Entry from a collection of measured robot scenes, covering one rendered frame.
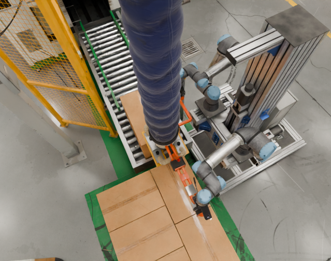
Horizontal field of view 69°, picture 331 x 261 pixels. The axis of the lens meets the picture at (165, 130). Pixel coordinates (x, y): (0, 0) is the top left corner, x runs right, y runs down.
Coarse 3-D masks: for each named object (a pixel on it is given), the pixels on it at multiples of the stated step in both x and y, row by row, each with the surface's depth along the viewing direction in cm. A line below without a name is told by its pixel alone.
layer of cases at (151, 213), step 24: (168, 168) 255; (120, 192) 246; (144, 192) 246; (168, 192) 244; (120, 216) 236; (144, 216) 235; (168, 216) 234; (192, 216) 233; (216, 216) 233; (120, 240) 227; (144, 240) 226; (168, 240) 225; (192, 240) 224; (216, 240) 224
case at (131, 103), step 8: (128, 96) 248; (136, 96) 248; (128, 104) 244; (136, 104) 244; (128, 112) 240; (136, 112) 240; (128, 120) 273; (136, 120) 236; (144, 120) 235; (136, 128) 232; (136, 136) 241; (144, 144) 224; (144, 152) 240
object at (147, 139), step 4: (144, 132) 206; (144, 136) 205; (148, 136) 204; (148, 140) 202; (148, 144) 201; (148, 148) 201; (152, 152) 198; (156, 152) 195; (160, 152) 197; (152, 156) 197; (156, 156) 196; (164, 156) 196; (156, 160) 195; (156, 164) 194; (160, 164) 194
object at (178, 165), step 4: (180, 156) 181; (172, 160) 180; (176, 160) 181; (180, 160) 181; (172, 164) 180; (176, 164) 180; (180, 164) 180; (184, 164) 179; (172, 168) 181; (176, 168) 177; (180, 168) 180
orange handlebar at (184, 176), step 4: (180, 100) 205; (184, 108) 201; (188, 112) 199; (188, 116) 198; (188, 120) 196; (180, 124) 195; (168, 148) 187; (172, 148) 186; (168, 152) 185; (176, 152) 185; (172, 156) 184; (184, 168) 180; (180, 172) 178; (184, 172) 178; (180, 176) 176; (184, 176) 176; (188, 176) 176; (184, 180) 176; (188, 180) 175; (184, 184) 174; (192, 196) 170; (192, 200) 169
